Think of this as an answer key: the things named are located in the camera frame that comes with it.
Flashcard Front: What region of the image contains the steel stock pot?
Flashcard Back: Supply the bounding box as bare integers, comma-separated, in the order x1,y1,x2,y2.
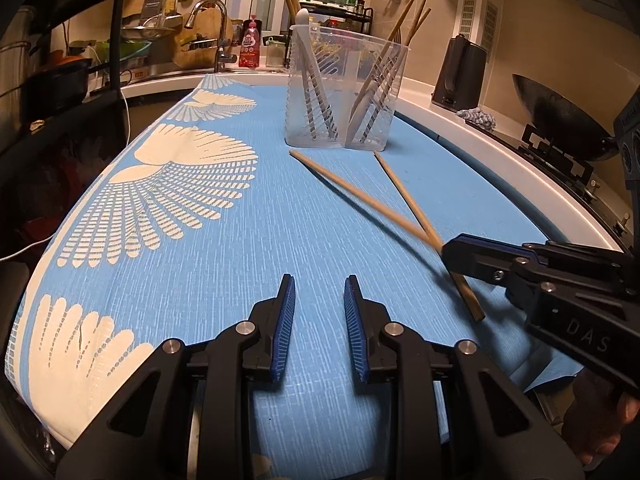
1,6,35,133

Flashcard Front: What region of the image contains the black condiment rack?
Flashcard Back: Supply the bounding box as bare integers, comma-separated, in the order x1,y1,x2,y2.
299,0,373,34

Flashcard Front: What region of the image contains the blue patterned table mat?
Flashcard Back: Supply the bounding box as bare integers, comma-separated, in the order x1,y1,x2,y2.
6,76,578,479

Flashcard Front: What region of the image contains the right hand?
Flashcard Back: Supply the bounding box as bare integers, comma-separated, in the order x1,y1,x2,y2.
561,368,639,465

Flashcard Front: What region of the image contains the blue white dish cloth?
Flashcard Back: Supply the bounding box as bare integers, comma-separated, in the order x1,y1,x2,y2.
457,107,497,132

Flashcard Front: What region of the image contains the wooden cutting board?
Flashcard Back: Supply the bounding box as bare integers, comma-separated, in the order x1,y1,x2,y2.
172,6,233,70

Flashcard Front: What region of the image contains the black wok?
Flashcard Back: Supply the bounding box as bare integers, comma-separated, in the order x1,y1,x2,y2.
512,74,620,162

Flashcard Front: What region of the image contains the white ceramic spoon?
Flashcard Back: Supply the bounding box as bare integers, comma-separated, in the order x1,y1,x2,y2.
295,9,337,139

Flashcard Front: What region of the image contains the orange lidded pot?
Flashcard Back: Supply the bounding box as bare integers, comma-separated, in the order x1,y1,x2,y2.
43,55,93,77

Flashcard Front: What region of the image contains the green plastic basin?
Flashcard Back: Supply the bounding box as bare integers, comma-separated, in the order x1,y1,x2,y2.
94,40,151,63

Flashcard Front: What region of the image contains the black metal shelf rack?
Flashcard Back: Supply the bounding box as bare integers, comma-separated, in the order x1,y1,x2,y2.
1,0,127,174

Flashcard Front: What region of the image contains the clear plastic utensil holder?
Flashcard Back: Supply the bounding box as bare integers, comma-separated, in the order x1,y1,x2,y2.
284,25,402,152

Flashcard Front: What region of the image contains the black gas stove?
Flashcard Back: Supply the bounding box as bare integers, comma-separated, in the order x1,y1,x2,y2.
465,120,634,252

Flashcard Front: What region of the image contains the wooden chopstick crossing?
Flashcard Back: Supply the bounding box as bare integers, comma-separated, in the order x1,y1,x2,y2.
288,150,442,252

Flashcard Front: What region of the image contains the black electric kettle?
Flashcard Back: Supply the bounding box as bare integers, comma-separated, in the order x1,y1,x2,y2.
432,34,487,112

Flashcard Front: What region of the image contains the chrome sink faucet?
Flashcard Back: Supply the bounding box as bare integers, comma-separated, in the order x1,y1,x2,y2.
179,0,236,73

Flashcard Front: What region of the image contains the red dish soap bottle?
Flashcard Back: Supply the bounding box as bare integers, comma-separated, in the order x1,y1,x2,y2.
239,14,262,70

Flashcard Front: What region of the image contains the glass jar green lid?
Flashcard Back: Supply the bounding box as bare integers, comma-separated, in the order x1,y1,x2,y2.
264,36,286,67

